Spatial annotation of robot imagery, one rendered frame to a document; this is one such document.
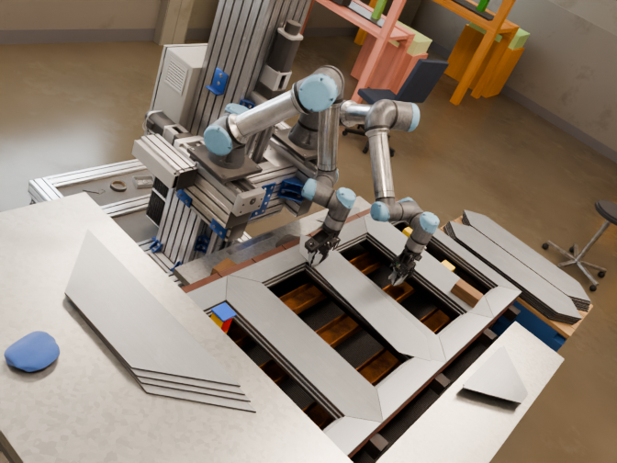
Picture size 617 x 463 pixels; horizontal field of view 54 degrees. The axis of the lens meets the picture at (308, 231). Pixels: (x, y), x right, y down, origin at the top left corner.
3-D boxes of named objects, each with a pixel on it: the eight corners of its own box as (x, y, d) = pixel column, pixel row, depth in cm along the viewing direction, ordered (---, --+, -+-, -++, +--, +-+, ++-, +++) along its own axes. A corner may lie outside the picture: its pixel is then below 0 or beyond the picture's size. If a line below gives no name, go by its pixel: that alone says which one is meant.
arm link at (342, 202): (339, 182, 223) (360, 192, 223) (328, 206, 229) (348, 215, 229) (333, 191, 216) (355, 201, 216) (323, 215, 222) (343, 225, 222)
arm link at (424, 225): (432, 209, 232) (444, 223, 227) (420, 231, 238) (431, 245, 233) (417, 208, 228) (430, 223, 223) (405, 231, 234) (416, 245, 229)
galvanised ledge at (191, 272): (385, 221, 326) (387, 217, 324) (205, 306, 229) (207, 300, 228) (357, 200, 333) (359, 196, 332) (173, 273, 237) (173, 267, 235)
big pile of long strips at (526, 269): (592, 305, 304) (600, 297, 301) (569, 335, 275) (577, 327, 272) (465, 213, 335) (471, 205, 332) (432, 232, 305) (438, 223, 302)
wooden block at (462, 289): (477, 302, 259) (484, 294, 256) (473, 308, 255) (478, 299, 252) (454, 286, 263) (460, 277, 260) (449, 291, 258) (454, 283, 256)
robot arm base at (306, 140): (281, 134, 276) (288, 115, 271) (302, 129, 287) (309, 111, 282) (304, 152, 270) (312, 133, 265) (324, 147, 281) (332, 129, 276)
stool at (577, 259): (605, 273, 518) (651, 219, 485) (590, 298, 475) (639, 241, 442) (550, 236, 537) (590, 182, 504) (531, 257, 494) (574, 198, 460)
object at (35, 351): (37, 330, 146) (38, 321, 145) (69, 352, 145) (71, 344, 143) (-4, 359, 137) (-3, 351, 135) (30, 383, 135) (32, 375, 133)
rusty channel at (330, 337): (449, 268, 306) (454, 261, 303) (205, 435, 183) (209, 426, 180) (436, 259, 309) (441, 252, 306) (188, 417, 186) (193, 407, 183)
